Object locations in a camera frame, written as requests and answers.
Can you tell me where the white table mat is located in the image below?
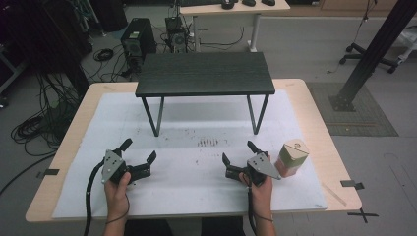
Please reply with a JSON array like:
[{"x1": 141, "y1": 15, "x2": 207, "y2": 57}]
[{"x1": 51, "y1": 89, "x2": 328, "y2": 220}]

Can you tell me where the black computer tower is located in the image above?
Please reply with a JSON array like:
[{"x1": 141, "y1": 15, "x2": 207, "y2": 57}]
[{"x1": 120, "y1": 17, "x2": 157, "y2": 72}]

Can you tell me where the black office chair base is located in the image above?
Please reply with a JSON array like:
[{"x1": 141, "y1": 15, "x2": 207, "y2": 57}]
[{"x1": 338, "y1": 41, "x2": 399, "y2": 75}]

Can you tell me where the person's right hand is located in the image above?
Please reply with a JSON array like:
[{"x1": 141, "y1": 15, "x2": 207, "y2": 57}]
[{"x1": 238, "y1": 153, "x2": 274, "y2": 219}]

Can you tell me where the black metal post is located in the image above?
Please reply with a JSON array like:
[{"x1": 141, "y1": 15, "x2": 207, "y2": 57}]
[{"x1": 328, "y1": 0, "x2": 417, "y2": 112}]

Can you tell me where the dark panel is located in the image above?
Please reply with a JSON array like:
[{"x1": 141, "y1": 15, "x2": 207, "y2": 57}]
[{"x1": 0, "y1": 0, "x2": 94, "y2": 99}]

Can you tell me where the tangle of black floor cables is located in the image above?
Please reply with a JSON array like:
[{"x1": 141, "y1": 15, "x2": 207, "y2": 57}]
[{"x1": 9, "y1": 70, "x2": 83, "y2": 158}]

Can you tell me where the grey floor mat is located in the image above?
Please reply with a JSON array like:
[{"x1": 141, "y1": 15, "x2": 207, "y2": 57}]
[{"x1": 306, "y1": 82, "x2": 399, "y2": 138}]

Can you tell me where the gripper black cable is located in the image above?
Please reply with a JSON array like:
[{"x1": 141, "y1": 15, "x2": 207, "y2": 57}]
[
  {"x1": 246, "y1": 184, "x2": 259, "y2": 236},
  {"x1": 83, "y1": 159, "x2": 106, "y2": 236}
]

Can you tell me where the thin black floor cable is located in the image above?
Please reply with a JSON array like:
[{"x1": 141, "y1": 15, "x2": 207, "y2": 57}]
[{"x1": 199, "y1": 26, "x2": 246, "y2": 47}]

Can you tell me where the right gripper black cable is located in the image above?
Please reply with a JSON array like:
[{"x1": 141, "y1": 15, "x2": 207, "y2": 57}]
[{"x1": 246, "y1": 184, "x2": 259, "y2": 236}]

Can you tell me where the coiled black cable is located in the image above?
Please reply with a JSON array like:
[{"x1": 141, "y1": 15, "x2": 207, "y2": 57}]
[{"x1": 92, "y1": 47, "x2": 115, "y2": 63}]

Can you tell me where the black keyboard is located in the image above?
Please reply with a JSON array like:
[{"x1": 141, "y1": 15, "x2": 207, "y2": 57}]
[{"x1": 179, "y1": 0, "x2": 224, "y2": 8}]

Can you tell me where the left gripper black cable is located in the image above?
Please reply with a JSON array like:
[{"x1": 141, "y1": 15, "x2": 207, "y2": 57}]
[{"x1": 83, "y1": 159, "x2": 106, "y2": 236}]

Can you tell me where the person's left hand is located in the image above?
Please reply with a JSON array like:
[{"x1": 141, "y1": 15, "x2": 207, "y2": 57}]
[{"x1": 103, "y1": 171, "x2": 132, "y2": 219}]

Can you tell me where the black tape strip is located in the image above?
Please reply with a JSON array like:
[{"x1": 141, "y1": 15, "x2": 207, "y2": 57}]
[
  {"x1": 35, "y1": 168, "x2": 61, "y2": 180},
  {"x1": 339, "y1": 179, "x2": 366, "y2": 191}
]

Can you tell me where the small open-frame computer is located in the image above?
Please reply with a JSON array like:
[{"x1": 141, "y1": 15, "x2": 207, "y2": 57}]
[{"x1": 164, "y1": 16, "x2": 191, "y2": 54}]

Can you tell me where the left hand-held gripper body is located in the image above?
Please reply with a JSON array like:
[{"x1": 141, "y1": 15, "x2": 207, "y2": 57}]
[{"x1": 100, "y1": 147, "x2": 152, "y2": 185}]

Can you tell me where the black shelf with metal legs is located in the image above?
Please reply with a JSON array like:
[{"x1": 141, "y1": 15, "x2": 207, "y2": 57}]
[{"x1": 135, "y1": 51, "x2": 276, "y2": 138}]

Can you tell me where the white desk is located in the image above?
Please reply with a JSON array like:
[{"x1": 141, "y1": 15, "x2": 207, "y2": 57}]
[{"x1": 179, "y1": 0, "x2": 291, "y2": 53}]

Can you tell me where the green and orange carton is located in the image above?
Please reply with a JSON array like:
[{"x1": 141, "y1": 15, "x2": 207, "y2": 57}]
[{"x1": 274, "y1": 138, "x2": 311, "y2": 179}]

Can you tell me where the black wrist band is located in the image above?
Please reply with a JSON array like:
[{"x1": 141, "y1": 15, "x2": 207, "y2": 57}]
[
  {"x1": 104, "y1": 193, "x2": 132, "y2": 226},
  {"x1": 252, "y1": 211, "x2": 275, "y2": 224}
]

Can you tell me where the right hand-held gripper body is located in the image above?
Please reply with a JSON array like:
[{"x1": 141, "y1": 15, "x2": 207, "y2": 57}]
[{"x1": 225, "y1": 152, "x2": 282, "y2": 188}]

